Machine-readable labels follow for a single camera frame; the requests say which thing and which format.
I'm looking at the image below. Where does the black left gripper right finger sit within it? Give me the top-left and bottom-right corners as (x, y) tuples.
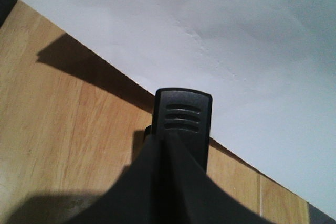
(164, 135), (270, 223)

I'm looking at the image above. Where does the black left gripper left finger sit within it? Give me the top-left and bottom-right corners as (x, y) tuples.
(67, 135), (168, 223)

